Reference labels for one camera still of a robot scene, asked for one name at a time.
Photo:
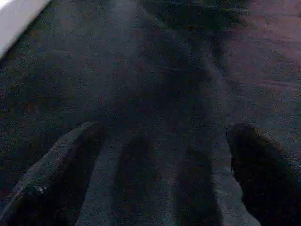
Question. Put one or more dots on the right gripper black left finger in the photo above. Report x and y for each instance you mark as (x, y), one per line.
(51, 179)

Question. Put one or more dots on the white plastic table top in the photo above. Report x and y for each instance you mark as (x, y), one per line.
(16, 19)

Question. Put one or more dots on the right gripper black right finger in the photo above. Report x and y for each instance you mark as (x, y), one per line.
(268, 179)

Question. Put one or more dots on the black work mat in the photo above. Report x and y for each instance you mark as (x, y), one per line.
(164, 70)

